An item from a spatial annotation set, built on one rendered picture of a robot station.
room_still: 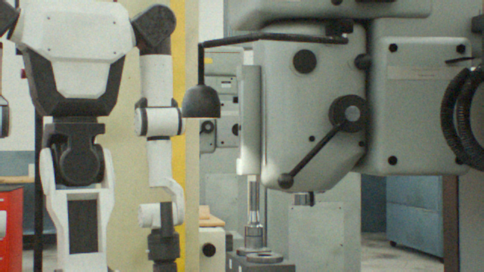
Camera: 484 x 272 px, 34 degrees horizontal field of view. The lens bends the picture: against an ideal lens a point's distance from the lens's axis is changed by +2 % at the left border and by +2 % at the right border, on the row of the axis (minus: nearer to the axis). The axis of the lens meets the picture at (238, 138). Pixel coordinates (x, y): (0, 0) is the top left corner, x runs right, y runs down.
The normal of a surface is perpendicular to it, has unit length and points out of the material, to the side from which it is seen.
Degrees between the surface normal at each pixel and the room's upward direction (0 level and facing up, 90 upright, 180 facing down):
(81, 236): 80
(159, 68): 89
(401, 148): 90
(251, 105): 90
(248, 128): 90
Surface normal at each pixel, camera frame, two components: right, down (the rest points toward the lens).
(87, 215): 0.37, -0.17
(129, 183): 0.22, 0.00
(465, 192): -0.97, 0.00
